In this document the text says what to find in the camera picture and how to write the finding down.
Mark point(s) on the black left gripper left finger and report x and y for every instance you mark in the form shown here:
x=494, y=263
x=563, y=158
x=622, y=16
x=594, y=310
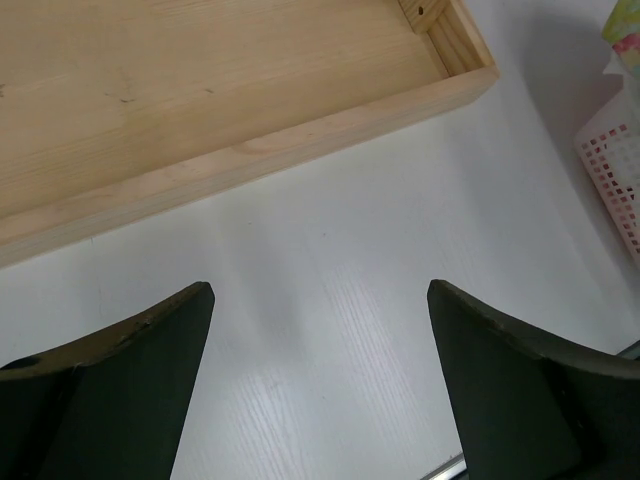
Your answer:
x=109, y=405

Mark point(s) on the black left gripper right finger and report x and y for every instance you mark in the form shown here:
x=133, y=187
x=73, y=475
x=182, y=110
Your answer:
x=529, y=404

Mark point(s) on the floral pastel skirt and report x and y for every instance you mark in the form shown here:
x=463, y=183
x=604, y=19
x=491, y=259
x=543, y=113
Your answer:
x=621, y=32

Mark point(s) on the white plastic laundry basket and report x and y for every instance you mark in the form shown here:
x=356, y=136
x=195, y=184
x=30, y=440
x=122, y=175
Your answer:
x=608, y=147

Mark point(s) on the wooden clothes rack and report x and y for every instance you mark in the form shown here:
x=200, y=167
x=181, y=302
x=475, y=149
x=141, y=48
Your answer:
x=114, y=111

